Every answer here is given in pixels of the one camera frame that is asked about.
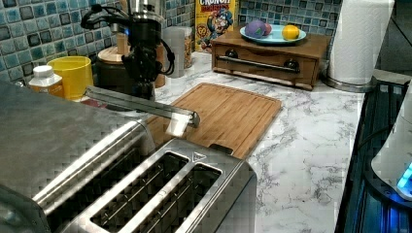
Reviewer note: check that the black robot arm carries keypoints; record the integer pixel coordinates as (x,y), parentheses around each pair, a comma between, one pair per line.
(144,37)

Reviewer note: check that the red toy fruit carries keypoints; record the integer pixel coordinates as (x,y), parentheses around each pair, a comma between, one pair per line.
(268,29)

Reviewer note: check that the stainless steel toaster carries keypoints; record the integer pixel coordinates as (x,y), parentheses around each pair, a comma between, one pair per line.
(180,188)

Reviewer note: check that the white paper towel roll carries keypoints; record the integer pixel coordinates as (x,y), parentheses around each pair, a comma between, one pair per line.
(356,45)

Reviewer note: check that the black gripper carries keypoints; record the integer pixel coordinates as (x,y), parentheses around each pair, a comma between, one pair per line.
(142,66)

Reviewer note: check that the yellow toy lemon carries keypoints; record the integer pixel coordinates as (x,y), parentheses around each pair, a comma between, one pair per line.
(290,32)

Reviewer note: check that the bamboo cutting board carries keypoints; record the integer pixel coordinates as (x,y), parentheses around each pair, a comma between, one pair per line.
(229,117)

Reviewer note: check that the wooden drawer box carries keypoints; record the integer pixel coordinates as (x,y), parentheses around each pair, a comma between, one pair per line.
(297,64)

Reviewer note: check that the purple toy fruit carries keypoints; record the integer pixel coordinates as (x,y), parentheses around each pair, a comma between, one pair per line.
(255,29)

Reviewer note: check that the white cap supplement bottle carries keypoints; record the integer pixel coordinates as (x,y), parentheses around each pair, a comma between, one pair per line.
(45,80)

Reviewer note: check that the clear cereal jar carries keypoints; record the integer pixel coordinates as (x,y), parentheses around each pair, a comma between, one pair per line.
(178,39)

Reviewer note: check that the white appliance with blue light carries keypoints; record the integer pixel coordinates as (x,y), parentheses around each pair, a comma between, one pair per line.
(387,167)

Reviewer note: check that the yellow plastic cup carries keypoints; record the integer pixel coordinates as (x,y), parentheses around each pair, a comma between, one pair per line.
(76,74)

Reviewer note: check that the light blue plate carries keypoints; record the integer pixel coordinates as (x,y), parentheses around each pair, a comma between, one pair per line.
(275,37)

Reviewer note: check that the cereal box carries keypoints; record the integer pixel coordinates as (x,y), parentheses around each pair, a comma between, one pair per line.
(213,18)

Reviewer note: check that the dark round canister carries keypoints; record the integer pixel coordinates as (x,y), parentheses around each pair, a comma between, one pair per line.
(111,73)

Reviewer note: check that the stainless steel oven body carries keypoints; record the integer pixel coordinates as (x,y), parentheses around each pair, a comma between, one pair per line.
(59,156)

